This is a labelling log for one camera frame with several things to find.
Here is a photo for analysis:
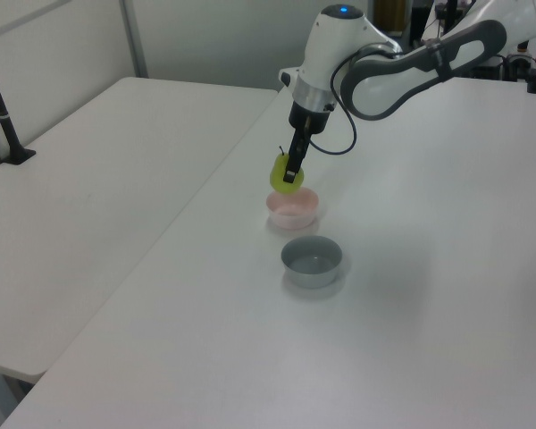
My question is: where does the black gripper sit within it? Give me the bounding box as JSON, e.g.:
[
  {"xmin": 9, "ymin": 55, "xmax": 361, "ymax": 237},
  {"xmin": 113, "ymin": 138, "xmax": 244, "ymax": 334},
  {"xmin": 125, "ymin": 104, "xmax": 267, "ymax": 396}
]
[{"xmin": 282, "ymin": 100, "xmax": 331, "ymax": 184}]

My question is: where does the green pear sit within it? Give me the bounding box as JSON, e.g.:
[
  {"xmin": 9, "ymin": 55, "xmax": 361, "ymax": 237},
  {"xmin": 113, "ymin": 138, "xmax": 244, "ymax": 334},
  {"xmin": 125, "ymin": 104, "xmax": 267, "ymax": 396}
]
[{"xmin": 267, "ymin": 144, "xmax": 306, "ymax": 197}]

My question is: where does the pink bowl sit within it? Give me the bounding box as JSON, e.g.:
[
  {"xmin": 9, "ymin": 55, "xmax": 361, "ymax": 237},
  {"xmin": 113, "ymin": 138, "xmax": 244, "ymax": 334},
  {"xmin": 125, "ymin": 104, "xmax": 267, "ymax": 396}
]
[{"xmin": 265, "ymin": 187, "xmax": 320, "ymax": 231}]

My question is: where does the grey bowl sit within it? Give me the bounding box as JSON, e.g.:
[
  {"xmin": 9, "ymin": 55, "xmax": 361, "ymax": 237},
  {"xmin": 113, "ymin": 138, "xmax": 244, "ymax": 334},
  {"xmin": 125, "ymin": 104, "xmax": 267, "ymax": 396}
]
[{"xmin": 280, "ymin": 235, "xmax": 344, "ymax": 290}]

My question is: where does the white side table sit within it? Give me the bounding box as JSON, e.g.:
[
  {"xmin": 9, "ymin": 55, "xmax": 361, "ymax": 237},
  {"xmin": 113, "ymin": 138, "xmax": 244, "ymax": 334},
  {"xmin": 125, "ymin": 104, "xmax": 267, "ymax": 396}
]
[{"xmin": 0, "ymin": 76, "xmax": 280, "ymax": 384}]

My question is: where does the black vertical pole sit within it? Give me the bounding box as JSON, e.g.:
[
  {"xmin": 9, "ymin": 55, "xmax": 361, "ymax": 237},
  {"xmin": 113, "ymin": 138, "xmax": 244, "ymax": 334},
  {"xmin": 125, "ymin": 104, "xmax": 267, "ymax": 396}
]
[{"xmin": 443, "ymin": 0, "xmax": 459, "ymax": 33}]

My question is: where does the grey metal partition post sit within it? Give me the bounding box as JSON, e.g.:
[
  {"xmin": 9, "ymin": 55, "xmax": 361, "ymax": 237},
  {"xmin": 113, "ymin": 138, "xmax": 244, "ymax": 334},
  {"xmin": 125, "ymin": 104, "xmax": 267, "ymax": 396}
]
[{"xmin": 118, "ymin": 0, "xmax": 149, "ymax": 80}]

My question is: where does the black camera stand pole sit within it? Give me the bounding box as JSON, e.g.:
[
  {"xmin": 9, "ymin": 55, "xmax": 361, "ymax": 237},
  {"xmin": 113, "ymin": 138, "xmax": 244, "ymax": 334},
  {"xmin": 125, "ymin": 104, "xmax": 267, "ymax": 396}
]
[{"xmin": 0, "ymin": 38, "xmax": 38, "ymax": 167}]

